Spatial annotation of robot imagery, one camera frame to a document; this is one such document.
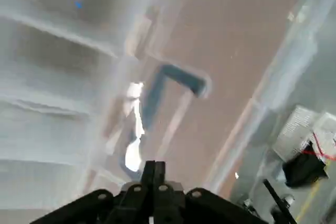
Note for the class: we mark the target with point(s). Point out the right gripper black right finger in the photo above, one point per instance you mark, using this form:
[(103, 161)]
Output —
[(170, 205)]

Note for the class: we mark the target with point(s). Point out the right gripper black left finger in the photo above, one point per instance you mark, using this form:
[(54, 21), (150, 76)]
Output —
[(131, 203)]

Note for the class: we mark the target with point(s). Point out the clear plastic compartment box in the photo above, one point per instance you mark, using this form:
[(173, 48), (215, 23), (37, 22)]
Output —
[(52, 51)]

